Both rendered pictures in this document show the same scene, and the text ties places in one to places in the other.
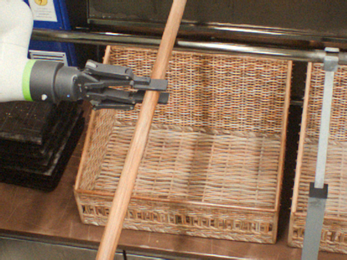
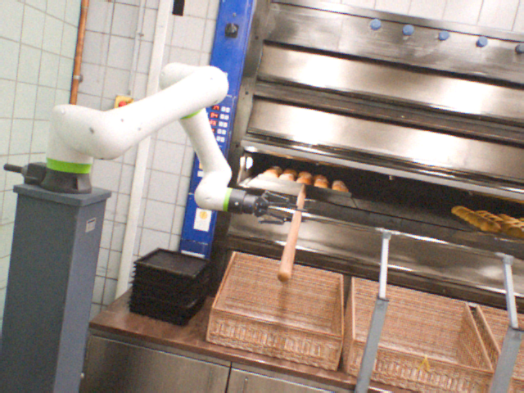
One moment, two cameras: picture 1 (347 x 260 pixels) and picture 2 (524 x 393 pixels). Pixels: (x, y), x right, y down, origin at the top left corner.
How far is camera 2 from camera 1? 1.12 m
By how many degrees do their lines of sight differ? 39
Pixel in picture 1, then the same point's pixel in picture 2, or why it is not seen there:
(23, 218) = (164, 333)
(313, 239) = (374, 341)
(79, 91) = (255, 209)
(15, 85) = (221, 194)
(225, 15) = (308, 241)
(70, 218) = (196, 338)
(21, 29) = (227, 174)
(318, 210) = (381, 313)
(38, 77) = (235, 192)
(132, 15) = (254, 234)
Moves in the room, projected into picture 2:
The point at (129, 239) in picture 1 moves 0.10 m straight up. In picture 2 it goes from (237, 354) to (242, 330)
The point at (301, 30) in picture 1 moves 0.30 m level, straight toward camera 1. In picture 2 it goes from (350, 255) to (357, 273)
